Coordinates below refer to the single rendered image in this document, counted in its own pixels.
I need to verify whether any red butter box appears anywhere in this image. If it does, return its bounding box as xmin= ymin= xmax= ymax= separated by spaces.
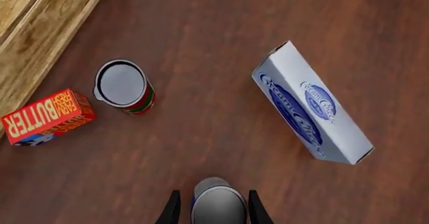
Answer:
xmin=1 ymin=88 xmax=99 ymax=148

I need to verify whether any white cream cheese box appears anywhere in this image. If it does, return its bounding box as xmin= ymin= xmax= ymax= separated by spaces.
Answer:
xmin=251 ymin=40 xmax=375 ymax=166

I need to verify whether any blue tin with grey lid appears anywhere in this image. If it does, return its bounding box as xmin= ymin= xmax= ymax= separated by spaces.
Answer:
xmin=190 ymin=176 xmax=249 ymax=224

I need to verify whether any red and green soup tin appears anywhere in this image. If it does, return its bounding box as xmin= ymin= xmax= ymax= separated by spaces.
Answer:
xmin=93 ymin=59 xmax=156 ymax=116

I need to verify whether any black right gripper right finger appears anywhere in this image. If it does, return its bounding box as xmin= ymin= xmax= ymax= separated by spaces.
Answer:
xmin=248 ymin=189 xmax=277 ymax=224

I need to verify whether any wooden slat tray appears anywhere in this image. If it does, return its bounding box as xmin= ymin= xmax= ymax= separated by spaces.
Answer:
xmin=0 ymin=0 xmax=113 ymax=139

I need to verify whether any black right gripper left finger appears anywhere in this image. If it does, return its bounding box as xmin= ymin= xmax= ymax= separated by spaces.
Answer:
xmin=154 ymin=189 xmax=182 ymax=224

